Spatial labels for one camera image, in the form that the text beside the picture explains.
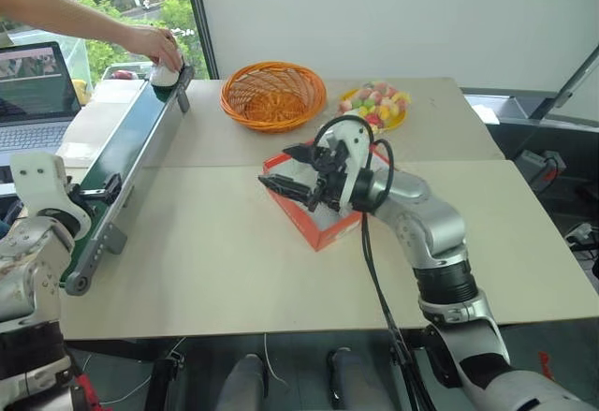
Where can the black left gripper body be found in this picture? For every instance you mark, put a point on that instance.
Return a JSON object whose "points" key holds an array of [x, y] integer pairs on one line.
{"points": [[83, 199]]}

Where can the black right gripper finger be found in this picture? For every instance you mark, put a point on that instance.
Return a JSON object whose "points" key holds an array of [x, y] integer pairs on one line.
{"points": [[287, 186], [302, 153]]}

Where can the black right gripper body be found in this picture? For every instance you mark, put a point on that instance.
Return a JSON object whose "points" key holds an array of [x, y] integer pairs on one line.
{"points": [[330, 181]]}

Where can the person's bare forearm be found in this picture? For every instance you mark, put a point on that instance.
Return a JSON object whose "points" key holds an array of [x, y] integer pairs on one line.
{"points": [[56, 6]]}

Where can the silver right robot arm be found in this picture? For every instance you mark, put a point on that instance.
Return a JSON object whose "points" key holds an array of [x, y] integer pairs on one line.
{"points": [[421, 214]]}

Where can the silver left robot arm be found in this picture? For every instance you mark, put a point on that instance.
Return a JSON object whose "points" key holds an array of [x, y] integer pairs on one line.
{"points": [[25, 289]]}

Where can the red cardboard shoebox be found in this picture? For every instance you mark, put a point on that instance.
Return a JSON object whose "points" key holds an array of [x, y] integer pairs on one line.
{"points": [[323, 228]]}

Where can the person's bare hand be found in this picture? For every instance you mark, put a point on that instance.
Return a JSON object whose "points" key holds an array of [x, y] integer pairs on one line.
{"points": [[156, 46]]}

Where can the orange wicker basket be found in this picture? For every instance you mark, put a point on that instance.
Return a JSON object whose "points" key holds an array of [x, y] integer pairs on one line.
{"points": [[273, 97]]}

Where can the pile of colourful candies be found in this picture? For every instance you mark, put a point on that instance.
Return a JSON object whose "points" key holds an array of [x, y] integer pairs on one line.
{"points": [[374, 102]]}

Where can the yellow plate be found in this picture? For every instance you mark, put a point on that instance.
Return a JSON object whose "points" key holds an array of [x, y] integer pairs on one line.
{"points": [[398, 121]]}

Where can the yellow toy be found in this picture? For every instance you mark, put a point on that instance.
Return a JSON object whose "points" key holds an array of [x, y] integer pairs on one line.
{"points": [[81, 90]]}

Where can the grey laptop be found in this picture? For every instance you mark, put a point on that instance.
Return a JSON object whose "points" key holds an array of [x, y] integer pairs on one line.
{"points": [[33, 97]]}

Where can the clear plastic container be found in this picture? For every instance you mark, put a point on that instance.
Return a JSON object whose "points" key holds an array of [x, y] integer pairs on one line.
{"points": [[75, 55]]}

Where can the black table clamp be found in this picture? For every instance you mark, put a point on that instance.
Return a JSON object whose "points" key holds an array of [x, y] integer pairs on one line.
{"points": [[166, 380]]}

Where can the grey rounded shape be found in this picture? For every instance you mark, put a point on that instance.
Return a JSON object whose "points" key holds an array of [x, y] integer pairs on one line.
{"points": [[243, 383]]}

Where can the grey and red device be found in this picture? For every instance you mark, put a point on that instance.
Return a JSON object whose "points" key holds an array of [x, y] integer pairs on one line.
{"points": [[543, 167]]}

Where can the silver metal stand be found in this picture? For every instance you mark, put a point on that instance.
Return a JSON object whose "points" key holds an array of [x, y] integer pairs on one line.
{"points": [[568, 85]]}

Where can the white power adapter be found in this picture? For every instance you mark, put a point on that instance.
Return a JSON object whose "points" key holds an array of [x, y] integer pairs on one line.
{"points": [[582, 235]]}

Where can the green conveyor belt silver frame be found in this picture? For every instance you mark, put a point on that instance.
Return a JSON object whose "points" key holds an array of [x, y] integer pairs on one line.
{"points": [[121, 149]]}

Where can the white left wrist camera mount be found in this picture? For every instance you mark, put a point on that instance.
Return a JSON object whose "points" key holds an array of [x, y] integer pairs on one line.
{"points": [[44, 181]]}

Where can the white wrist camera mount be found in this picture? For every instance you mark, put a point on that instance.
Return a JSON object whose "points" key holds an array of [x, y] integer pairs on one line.
{"points": [[356, 146], [44, 181]]}

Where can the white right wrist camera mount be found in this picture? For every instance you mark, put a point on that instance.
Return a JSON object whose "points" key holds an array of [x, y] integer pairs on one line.
{"points": [[356, 146]]}

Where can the dark window frame post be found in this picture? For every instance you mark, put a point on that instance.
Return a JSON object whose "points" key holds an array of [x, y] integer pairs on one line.
{"points": [[199, 18]]}

